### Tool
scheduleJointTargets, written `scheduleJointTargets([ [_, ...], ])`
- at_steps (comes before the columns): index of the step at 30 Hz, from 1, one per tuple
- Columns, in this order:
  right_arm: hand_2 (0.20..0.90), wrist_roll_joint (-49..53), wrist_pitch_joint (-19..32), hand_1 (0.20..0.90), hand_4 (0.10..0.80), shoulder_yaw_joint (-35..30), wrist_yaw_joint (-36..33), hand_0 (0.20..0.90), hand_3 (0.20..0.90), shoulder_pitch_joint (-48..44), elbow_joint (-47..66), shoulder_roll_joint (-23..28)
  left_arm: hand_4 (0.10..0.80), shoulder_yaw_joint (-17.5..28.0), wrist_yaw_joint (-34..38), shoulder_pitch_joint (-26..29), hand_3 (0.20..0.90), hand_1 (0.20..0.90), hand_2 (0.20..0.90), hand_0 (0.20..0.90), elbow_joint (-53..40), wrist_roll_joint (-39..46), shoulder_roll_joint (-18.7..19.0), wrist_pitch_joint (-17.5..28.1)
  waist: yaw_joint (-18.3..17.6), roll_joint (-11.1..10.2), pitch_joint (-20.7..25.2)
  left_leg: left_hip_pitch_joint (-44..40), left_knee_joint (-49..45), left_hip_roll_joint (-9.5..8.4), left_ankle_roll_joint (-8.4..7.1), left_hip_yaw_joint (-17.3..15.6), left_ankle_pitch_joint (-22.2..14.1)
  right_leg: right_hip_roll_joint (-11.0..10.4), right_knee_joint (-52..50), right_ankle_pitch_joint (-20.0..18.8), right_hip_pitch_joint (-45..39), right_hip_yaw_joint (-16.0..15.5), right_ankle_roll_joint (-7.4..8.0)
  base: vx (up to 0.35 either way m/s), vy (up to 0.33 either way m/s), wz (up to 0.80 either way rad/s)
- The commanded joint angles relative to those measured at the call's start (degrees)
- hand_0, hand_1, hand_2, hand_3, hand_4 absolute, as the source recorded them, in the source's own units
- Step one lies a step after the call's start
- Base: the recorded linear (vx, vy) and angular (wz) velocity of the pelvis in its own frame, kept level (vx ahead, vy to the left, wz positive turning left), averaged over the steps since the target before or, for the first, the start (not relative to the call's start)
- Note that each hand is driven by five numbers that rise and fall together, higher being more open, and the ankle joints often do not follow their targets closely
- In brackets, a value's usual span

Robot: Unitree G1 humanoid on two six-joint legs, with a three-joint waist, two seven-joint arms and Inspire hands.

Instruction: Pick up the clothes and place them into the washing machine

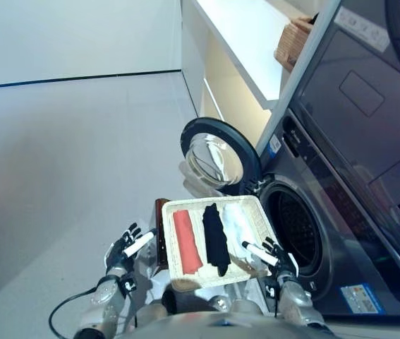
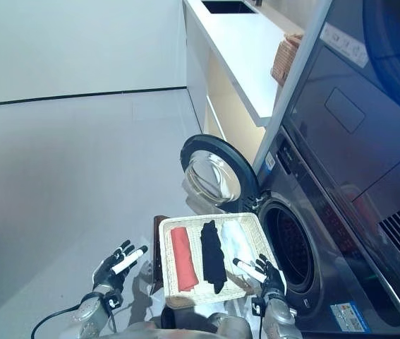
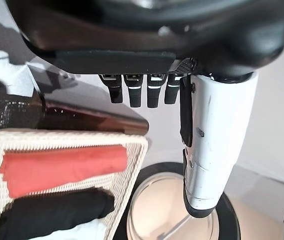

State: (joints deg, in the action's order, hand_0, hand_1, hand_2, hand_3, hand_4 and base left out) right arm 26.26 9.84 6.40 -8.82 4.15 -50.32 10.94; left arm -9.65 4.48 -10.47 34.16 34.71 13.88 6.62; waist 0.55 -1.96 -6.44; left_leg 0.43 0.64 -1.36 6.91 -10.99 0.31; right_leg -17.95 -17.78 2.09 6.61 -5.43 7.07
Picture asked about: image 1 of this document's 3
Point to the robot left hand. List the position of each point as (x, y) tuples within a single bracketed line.
[(118, 252)]

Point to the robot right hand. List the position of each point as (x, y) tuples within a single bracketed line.
[(284, 263)]

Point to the white cloth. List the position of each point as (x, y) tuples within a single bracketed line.
[(236, 222)]

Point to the red cloth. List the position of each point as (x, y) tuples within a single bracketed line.
[(187, 243)]

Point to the black cloth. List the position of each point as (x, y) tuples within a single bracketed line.
[(215, 240)]

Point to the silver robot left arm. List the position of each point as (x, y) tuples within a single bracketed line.
[(106, 293)]

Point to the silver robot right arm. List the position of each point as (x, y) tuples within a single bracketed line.
[(295, 300)]

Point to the grey washing machine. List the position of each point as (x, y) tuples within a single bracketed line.
[(355, 159)]

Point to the round washing machine door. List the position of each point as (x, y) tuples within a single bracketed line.
[(213, 155)]

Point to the dark brown glossy stool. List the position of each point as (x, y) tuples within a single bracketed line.
[(160, 229)]

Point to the white wicker laundry basket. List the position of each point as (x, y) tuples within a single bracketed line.
[(249, 212)]

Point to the colourful energy label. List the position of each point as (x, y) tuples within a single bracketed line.
[(362, 299)]

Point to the silver robot torso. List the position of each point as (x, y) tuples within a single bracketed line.
[(203, 326)]

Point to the blue white sticker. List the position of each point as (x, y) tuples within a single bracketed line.
[(275, 143)]

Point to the brown wicker storage basket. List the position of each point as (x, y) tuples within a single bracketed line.
[(291, 42)]

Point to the white shelf cabinet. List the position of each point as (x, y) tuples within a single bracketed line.
[(228, 42)]

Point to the white label strip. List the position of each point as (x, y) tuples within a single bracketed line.
[(362, 28)]

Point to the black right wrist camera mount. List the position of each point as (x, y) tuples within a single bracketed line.
[(272, 289)]

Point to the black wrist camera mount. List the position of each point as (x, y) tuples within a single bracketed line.
[(272, 289), (128, 284)]

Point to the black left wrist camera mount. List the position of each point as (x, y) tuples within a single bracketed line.
[(128, 284)]

